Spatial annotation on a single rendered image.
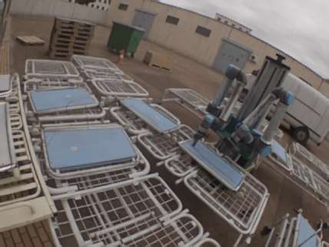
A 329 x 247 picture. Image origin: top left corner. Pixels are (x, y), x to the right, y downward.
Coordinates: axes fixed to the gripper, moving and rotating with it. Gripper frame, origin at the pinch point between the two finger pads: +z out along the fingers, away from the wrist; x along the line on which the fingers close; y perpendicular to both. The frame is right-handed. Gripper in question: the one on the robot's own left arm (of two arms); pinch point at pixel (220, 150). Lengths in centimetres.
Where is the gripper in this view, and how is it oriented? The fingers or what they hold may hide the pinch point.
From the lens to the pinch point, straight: 174.9
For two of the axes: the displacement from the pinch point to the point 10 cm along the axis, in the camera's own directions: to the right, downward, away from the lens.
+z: -7.0, 6.6, 2.5
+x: 3.7, 6.5, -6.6
